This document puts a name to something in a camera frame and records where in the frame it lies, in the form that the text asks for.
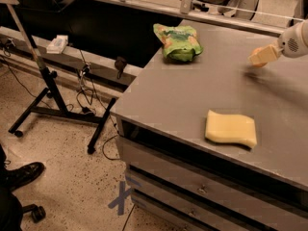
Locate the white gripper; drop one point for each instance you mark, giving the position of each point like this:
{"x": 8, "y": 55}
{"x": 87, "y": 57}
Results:
{"x": 290, "y": 44}

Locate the orange fruit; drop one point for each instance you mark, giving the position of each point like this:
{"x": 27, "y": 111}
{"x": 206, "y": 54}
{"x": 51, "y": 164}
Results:
{"x": 257, "y": 57}

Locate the yellow sponge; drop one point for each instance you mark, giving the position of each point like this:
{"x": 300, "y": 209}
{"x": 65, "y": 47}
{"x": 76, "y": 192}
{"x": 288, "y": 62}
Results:
{"x": 239, "y": 129}

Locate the green chip bag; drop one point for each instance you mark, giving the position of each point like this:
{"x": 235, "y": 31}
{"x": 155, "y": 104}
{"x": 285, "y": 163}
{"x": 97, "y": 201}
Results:
{"x": 179, "y": 43}

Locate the black dangling plug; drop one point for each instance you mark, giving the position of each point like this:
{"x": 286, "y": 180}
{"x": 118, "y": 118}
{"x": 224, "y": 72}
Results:
{"x": 120, "y": 64}

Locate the grey drawer cabinet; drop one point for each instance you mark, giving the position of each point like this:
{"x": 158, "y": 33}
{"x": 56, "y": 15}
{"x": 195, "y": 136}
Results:
{"x": 176, "y": 173}

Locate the blue tape cross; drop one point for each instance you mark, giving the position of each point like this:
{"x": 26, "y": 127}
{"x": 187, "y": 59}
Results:
{"x": 123, "y": 193}

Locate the small white box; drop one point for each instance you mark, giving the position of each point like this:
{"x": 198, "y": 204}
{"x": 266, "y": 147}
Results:
{"x": 57, "y": 45}

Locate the black rolling stand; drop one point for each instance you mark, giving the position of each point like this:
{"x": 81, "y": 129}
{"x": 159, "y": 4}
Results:
{"x": 51, "y": 90}

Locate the black leather shoe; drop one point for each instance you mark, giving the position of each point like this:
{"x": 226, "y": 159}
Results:
{"x": 13, "y": 179}

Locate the black office chair base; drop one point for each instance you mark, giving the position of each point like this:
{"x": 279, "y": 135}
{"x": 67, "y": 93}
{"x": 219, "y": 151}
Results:
{"x": 10, "y": 208}

